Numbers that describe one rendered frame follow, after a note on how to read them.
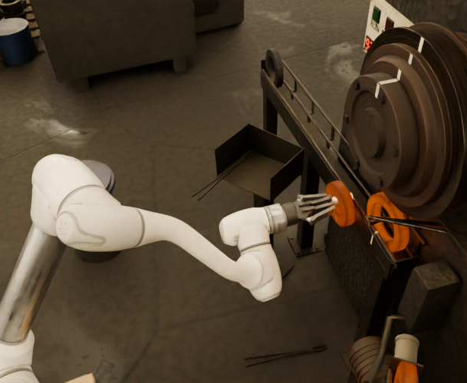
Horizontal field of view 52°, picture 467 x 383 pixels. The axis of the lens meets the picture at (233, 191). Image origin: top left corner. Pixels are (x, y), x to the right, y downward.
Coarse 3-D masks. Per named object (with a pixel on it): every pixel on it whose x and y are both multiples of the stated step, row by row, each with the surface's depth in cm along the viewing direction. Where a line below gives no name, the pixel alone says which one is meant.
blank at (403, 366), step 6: (402, 366) 110; (408, 366) 110; (414, 366) 110; (396, 372) 117; (402, 372) 108; (408, 372) 108; (414, 372) 108; (396, 378) 115; (402, 378) 107; (408, 378) 107; (414, 378) 106
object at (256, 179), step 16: (256, 128) 186; (224, 144) 180; (240, 144) 189; (256, 144) 191; (272, 144) 185; (288, 144) 179; (224, 160) 185; (256, 160) 190; (272, 160) 189; (288, 160) 184; (240, 176) 184; (256, 176) 183; (272, 176) 165; (288, 176) 175; (256, 192) 176; (272, 192) 170; (272, 240) 210
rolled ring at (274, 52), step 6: (270, 54) 221; (276, 54) 217; (270, 60) 228; (276, 60) 216; (270, 66) 230; (276, 66) 216; (282, 66) 216; (270, 72) 231; (276, 72) 217; (282, 72) 217; (276, 78) 219; (282, 78) 219; (276, 84) 222; (282, 84) 223
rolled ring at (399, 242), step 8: (368, 200) 148; (376, 200) 143; (384, 200) 138; (368, 208) 149; (376, 208) 148; (392, 208) 136; (376, 216) 149; (392, 216) 136; (400, 216) 135; (376, 224) 149; (392, 224) 137; (384, 232) 148; (400, 232) 135; (408, 232) 135; (384, 240) 145; (392, 240) 140; (400, 240) 136; (408, 240) 137; (392, 248) 141; (400, 248) 139
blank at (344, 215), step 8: (328, 184) 158; (336, 184) 154; (344, 184) 153; (328, 192) 161; (336, 192) 153; (344, 192) 151; (344, 200) 150; (352, 200) 150; (336, 208) 160; (344, 208) 151; (352, 208) 150; (336, 216) 159; (344, 216) 153; (352, 216) 151; (344, 224) 155
